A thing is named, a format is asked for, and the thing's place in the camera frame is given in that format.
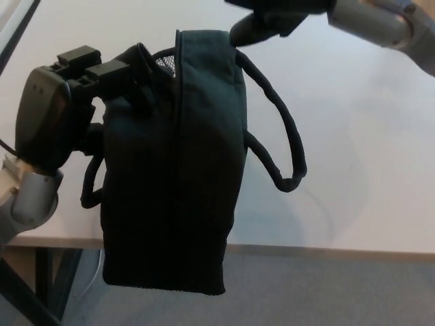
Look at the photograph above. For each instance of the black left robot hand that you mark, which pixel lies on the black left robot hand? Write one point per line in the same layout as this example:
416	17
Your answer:
40	115

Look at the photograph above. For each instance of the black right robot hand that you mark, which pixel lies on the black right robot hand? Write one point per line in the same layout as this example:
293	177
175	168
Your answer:
268	17

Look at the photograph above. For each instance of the black fabric lunch bag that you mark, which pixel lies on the black fabric lunch bag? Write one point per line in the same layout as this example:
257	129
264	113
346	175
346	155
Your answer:
170	169

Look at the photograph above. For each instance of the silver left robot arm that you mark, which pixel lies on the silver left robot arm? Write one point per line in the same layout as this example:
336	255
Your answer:
30	197

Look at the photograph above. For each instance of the white neighbouring desk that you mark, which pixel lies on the white neighbouring desk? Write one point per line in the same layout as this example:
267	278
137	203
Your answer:
7	13

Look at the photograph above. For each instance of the black metal table frame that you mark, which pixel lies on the black metal table frame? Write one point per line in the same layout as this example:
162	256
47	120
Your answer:
57	282

